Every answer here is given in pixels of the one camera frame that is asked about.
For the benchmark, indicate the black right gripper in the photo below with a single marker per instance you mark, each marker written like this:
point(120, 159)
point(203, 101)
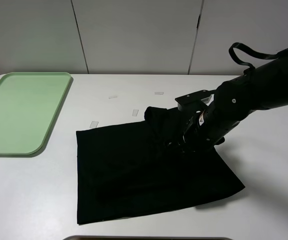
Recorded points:
point(194, 136)

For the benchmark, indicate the black short sleeve shirt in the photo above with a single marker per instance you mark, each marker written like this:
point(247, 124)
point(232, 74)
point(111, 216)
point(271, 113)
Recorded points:
point(136, 169)

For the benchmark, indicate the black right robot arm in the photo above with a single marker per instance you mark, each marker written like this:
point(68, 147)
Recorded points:
point(214, 113)

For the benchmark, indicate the light green plastic tray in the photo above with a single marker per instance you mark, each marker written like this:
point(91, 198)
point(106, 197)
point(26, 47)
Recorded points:
point(30, 103)

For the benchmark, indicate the clear tape strip left centre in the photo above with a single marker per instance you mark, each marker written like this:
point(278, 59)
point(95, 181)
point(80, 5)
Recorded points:
point(135, 112)

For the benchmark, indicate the clear tape strip near shirt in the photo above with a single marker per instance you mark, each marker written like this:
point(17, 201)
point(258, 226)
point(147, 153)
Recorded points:
point(94, 124)

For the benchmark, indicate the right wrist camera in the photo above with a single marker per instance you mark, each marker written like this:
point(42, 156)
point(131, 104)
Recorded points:
point(196, 101)

